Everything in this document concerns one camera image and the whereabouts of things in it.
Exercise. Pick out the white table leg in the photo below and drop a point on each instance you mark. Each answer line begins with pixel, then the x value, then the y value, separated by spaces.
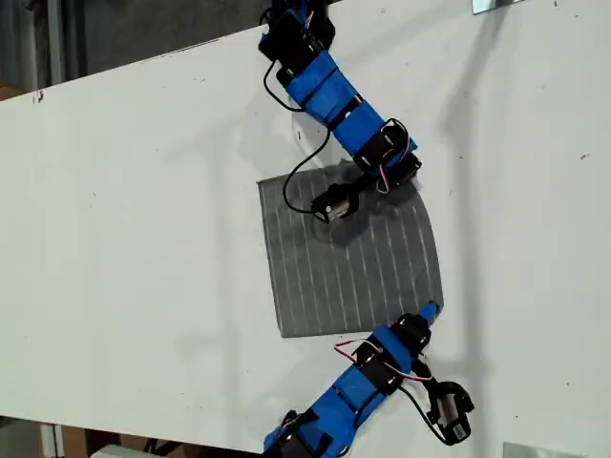
pixel 52 441

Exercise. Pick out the black camera box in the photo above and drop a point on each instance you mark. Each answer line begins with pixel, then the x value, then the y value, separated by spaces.
pixel 453 415
pixel 334 205

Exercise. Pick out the grey striped towel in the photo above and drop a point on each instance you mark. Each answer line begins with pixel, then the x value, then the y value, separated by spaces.
pixel 343 276

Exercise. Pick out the white plastic container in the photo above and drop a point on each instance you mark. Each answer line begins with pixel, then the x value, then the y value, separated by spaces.
pixel 114 452

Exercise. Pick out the grey metal pillar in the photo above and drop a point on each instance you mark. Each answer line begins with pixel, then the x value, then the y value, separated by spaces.
pixel 55 43

